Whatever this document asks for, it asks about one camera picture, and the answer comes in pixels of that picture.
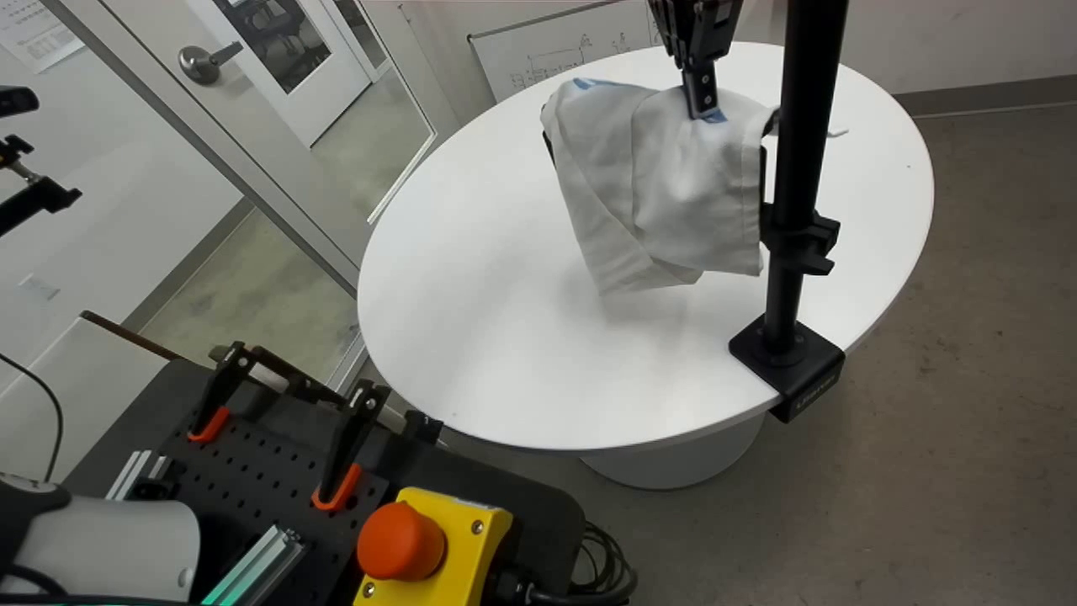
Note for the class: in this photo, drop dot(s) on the black perforated mounting board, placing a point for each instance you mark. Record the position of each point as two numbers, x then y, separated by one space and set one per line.
270 471

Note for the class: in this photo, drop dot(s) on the yellow emergency stop red button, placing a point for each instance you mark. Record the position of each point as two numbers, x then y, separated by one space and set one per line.
399 543

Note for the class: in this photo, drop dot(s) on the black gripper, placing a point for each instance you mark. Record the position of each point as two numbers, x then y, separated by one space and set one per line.
699 26

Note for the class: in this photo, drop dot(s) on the black pole with table clamp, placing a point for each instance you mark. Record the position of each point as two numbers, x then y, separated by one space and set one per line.
802 122

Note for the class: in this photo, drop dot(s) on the silver aluminium extrusion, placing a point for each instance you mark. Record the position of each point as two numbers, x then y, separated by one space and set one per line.
262 563
136 475

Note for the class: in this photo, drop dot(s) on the white table pedestal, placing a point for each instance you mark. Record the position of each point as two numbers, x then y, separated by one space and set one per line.
676 458

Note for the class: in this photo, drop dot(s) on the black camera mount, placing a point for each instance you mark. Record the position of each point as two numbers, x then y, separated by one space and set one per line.
36 201

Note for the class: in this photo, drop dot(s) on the white paper sheet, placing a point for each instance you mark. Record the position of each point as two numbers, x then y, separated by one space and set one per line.
36 32

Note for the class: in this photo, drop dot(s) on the whiteboard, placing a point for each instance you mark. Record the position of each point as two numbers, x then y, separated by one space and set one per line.
540 52

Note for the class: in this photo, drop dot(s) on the white cloth with blue stripes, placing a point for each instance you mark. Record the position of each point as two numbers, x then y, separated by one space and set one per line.
661 191

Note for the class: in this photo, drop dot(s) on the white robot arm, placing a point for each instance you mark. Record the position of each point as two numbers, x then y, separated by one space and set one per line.
105 546

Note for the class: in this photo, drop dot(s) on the white door with window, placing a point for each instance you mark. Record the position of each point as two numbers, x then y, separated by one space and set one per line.
337 86

